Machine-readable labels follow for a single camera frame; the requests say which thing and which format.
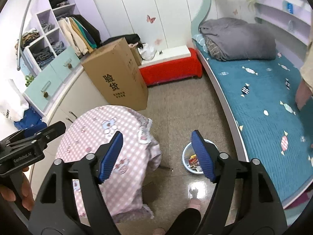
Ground white bag on bench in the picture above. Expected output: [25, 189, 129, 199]
[138, 43, 157, 61]

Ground lilac wall shelf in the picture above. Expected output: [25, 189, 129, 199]
[255, 0, 312, 46]

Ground teal drawer unit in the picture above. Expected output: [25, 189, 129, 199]
[23, 46, 80, 116]

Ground pink slipper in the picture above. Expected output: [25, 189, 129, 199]
[188, 198, 201, 211]

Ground left hand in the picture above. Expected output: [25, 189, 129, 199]
[1, 167, 34, 211]

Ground blue trash bin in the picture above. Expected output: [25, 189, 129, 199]
[181, 142, 204, 175]

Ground grey folded quilt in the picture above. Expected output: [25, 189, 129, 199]
[199, 18, 276, 61]

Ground pink checkered tablecloth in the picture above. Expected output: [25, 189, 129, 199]
[56, 105, 161, 223]

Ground white plastic bag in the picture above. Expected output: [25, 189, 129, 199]
[1, 79, 29, 121]

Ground open wardrobe shelf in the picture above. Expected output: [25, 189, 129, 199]
[15, 0, 80, 77]

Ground black trouser leg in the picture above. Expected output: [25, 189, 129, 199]
[165, 208, 201, 235]

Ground blue bag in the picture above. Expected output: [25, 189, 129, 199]
[14, 107, 47, 137]

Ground hanging clothes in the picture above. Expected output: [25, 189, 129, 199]
[58, 15, 101, 57]

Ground large cardboard box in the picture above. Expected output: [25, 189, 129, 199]
[82, 38, 148, 110]

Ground white cabinet with handles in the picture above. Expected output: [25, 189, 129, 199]
[29, 66, 111, 184]

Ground beige shirt person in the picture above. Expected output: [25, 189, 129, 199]
[295, 39, 312, 110]

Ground teal bed mattress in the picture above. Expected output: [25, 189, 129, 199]
[195, 43, 312, 207]

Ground red covered bench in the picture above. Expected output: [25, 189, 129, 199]
[139, 48, 203, 87]

